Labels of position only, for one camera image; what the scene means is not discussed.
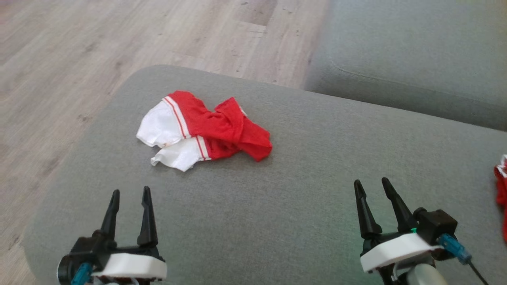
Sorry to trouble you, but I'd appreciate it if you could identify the grey sofa section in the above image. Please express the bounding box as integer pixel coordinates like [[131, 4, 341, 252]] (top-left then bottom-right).
[[303, 0, 507, 132]]

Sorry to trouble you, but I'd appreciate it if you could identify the red mesh garment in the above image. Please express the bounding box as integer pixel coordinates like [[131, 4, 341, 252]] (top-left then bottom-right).
[[494, 154, 507, 243]]

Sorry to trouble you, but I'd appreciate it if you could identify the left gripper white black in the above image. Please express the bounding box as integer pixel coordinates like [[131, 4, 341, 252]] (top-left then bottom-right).
[[91, 186, 168, 280]]

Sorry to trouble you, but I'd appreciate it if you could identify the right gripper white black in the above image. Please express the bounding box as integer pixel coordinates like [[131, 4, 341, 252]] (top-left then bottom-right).
[[354, 177, 444, 274]]

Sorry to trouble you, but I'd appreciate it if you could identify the red white sports jersey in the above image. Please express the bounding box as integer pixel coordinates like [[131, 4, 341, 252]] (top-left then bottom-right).
[[136, 90, 273, 173]]

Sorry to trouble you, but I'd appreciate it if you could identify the grey sofa seat cushion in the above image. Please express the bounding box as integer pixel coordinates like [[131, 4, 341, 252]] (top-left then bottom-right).
[[22, 65, 507, 285]]

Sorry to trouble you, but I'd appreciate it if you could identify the left cable with blue connector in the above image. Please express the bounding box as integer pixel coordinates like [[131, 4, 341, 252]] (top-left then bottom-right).
[[71, 262, 94, 285]]

